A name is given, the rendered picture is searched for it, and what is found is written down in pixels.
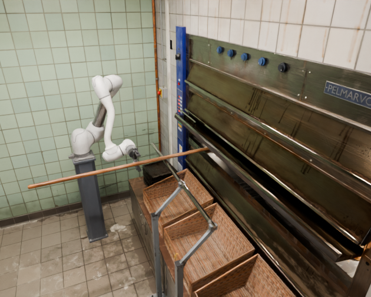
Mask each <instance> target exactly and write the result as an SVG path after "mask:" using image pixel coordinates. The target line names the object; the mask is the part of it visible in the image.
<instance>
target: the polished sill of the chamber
mask: <svg viewBox="0 0 371 297"><path fill-rule="evenodd" d="M189 141H190V142H191V143H192V144H193V145H195V146H196V147H197V148H198V149H200V148H204V147H206V146H205V145H204V144H203V143H202V142H201V141H200V140H199V139H198V138H197V137H196V136H190V137H189ZM201 152H202V153H203V154H204V155H205V156H206V157H207V158H208V159H209V160H210V161H211V162H212V163H213V164H214V165H215V166H216V167H217V168H218V169H219V170H220V171H221V172H222V173H223V174H224V175H225V176H226V177H227V178H228V179H229V180H230V181H231V182H232V183H233V184H234V185H235V186H236V187H237V188H238V189H240V190H241V191H242V192H243V193H244V194H245V195H246V196H247V197H248V198H249V199H250V200H251V201H252V202H253V203H254V204H255V205H256V206H257V207H258V208H259V209H260V210H261V211H262V212H263V213H264V214H265V215H266V216H267V217H268V218H269V219H270V220H271V221H272V222H273V223H274V224H275V225H276V226H277V227H278V228H279V229H280V230H281V231H282V232H284V233H285V234H286V235H287V236H288V237H289V238H290V239H291V240H292V241H293V242H294V243H295V244H296V245H297V246H298V247H299V248H300V249H301V250H302V251H303V252H304V253H305V254H306V255H307V256H308V257H309V258H310V259H311V260H312V261H313V262H314V263H315V264H316V265H317V266H318V267H319V268H320V269H321V270H322V271H323V272H324V273H325V274H326V275H328V276H329V277H330V278H331V279H332V280H333V281H334V282H335V283H336V284H337V285H338V286H339V287H340V288H341V289H342V290H343V291H344V292H345V293H347V292H348V290H349V287H350V284H351V282H352V278H351V277H350V276H349V275H348V274H347V273H346V272H344V271H343V270H342V269H341V268H340V267H339V266H337V265H336V264H335V263H334V261H332V260H331V259H330V258H329V257H328V256H327V255H325V254H324V253H323V252H322V251H321V250H320V249H319V248H318V247H317V246H316V245H315V244H313V243H312V242H311V241H310V240H309V239H308V238H307V237H305V235H304V234H302V233H301V232H300V231H299V230H298V229H297V228H296V227H294V226H293V225H292V224H291V223H290V222H289V221H288V220H287V219H286V218H285V217H284V216H282V215H281V214H280V213H279V212H278V211H277V210H276V209H275V208H274V207H273V206H272V205H270V204H269V203H268V202H267V201H266V200H265V199H264V198H262V197H261V196H260V195H259V194H258V193H257V192H256V191H255V190H254V189H253V188H252V187H250V186H249V185H248V184H247V183H246V182H245V181H244V180H243V179H242V178H241V177H240V176H238V175H237V174H236V173H235V172H234V171H233V170H232V169H231V168H229V166H228V165H226V164H225V163H224V162H223V161H222V160H221V159H219V158H218V157H217V156H216V155H215V154H214V153H213V152H212V151H211V150H206V151H201Z"/></svg>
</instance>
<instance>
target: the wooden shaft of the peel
mask: <svg viewBox="0 0 371 297"><path fill-rule="evenodd" d="M206 150H209V148H208V147H204V148H199V149H195V150H190V151H185V152H181V153H176V154H171V155H167V156H162V157H157V158H154V159H148V160H143V161H138V162H135V163H129V164H124V165H120V166H115V167H110V168H107V169H102V170H96V171H91V172H88V173H83V174H78V175H74V176H68V177H63V178H60V179H55V180H50V181H44V182H41V183H35V184H30V185H28V189H34V188H37V187H42V186H47V185H50V184H55V183H60V182H66V181H69V180H74V179H79V178H83V177H88V176H93V175H96V174H101V173H106V172H110V171H115V170H120V169H125V168H129V167H134V166H139V165H142V164H147V163H152V162H156V161H161V160H166V159H171V158H175V157H180V156H185V155H188V154H193V153H198V152H201V151H206Z"/></svg>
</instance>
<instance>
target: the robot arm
mask: <svg viewBox="0 0 371 297"><path fill-rule="evenodd" d="M92 86H93V89H94V91H95V93H96V95H97V97H98V98H99V100H100V101H99V104H98V107H97V110H96V113H95V116H94V119H93V121H91V122H90V123H89V125H88V127H87V128H86V129H83V128H78V129H75V130H74V131H73V132H72V134H71V144H72V149H73V153H72V154H71V155H70V156H68V158H69V159H74V162H78V161H82V160H87V159H93V158H94V156H93V155H92V153H91V150H90V147H91V146H92V145H93V144H94V143H96V142H98V141H99V140H101V139H102V138H103V137H104V142H105V146H106V148H105V152H103V154H102V157H103V159H104V160H105V161H107V162H111V161H114V160H117V159H119V158H121V157H122V156H124V155H129V156H130V157H131V158H133V162H134V163H135V162H138V159H137V157H140V156H141V155H140V154H139V152H138V150H137V149H138V148H136V147H135V144H134V143H133V142H132V141H131V140H129V139H125V140H124V141H123V142H122V143H121V144H120V145H119V146H116V144H113V143H112V141H111V132H112V127H113V124H114V119H115V109H114V105H113V103H112V98H113V96H115V95H116V93H117V92H118V90H119V89H120V88H121V86H122V79H121V77H119V76H118V75H108V76H106V77H104V78H102V76H100V75H97V76H95V77H94V78H92ZM107 113H108V117H107V123H106V128H105V127H104V125H103V123H104V120H105V118H106V115H107ZM135 168H136V170H138V172H139V171H142V170H141V168H140V166H135Z"/></svg>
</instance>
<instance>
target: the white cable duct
mask: <svg viewBox="0 0 371 297"><path fill-rule="evenodd" d="M165 23H166V44H167V84H168V125H169V146H170V155H171V154H172V129H171V81H170V32H169V7H168V0H165ZM170 164H171V165H173V158H171V159H170Z"/></svg>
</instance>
